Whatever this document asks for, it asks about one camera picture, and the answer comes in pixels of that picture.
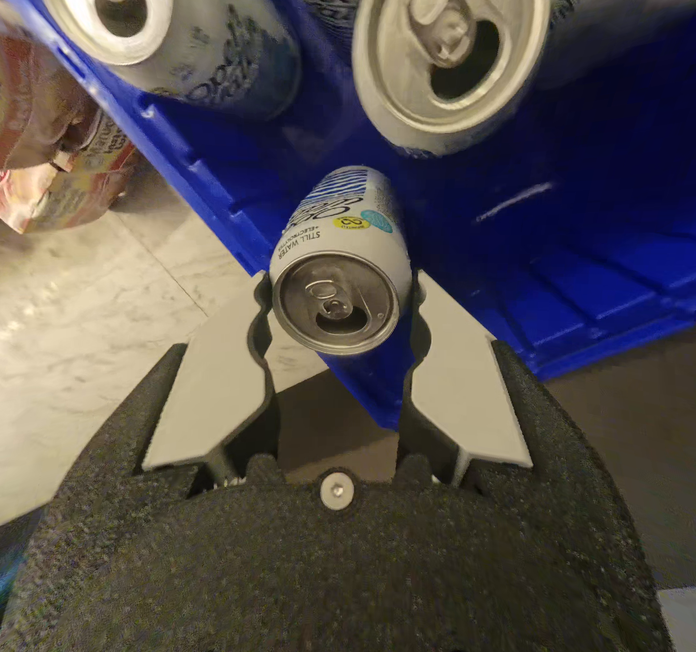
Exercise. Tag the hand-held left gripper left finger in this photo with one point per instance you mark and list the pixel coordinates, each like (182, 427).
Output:
(217, 391)

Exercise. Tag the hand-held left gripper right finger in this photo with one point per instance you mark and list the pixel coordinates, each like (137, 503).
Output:
(467, 396)

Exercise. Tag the blue plastic bin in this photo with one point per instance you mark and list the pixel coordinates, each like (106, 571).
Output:
(544, 282)

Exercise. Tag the white drink can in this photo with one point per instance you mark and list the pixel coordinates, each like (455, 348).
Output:
(348, 239)

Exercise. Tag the white marble desk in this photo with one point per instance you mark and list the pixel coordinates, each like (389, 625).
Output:
(81, 326)

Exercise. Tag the cluster of white cans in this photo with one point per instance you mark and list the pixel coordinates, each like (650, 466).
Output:
(228, 48)

